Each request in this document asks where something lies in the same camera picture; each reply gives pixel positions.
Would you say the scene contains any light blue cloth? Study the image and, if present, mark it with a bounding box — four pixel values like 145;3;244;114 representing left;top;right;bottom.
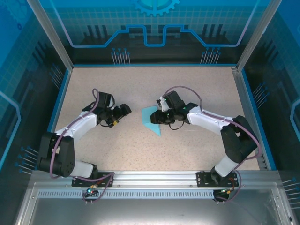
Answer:
141;105;162;137

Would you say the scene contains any steel sheet cover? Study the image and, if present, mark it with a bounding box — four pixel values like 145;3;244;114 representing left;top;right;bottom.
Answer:
14;182;295;225

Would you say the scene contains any thin black right gripper cable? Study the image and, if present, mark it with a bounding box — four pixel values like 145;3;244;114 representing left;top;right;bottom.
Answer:
168;119;185;131

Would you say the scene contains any aluminium mounting rail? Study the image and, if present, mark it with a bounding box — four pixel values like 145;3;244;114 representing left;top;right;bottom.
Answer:
31;170;280;188

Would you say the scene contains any aluminium side rail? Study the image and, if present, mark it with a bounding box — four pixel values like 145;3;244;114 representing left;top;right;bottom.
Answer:
231;67;268;171

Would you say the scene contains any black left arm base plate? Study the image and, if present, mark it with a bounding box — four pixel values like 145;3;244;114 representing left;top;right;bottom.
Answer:
71;172;114;188

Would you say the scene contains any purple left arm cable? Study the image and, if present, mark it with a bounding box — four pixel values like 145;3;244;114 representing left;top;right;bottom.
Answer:
49;88;115;204

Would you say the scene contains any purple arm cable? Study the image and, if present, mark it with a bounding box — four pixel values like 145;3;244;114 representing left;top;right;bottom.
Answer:
163;85;261;203
49;88;115;204

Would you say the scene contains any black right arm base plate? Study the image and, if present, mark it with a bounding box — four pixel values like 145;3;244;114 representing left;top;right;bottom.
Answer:
196;170;240;188

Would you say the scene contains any slotted grey cable duct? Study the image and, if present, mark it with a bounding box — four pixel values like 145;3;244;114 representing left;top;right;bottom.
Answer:
37;190;216;200

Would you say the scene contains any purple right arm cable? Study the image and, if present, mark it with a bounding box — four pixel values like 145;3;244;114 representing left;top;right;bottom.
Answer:
163;85;261;203

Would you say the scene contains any aluminium frame post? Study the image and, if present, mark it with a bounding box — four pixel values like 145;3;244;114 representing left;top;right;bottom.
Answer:
26;0;74;71
236;0;284;71

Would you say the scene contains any cable connector with orange wires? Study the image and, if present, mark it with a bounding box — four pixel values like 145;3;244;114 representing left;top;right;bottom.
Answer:
219;187;236;195

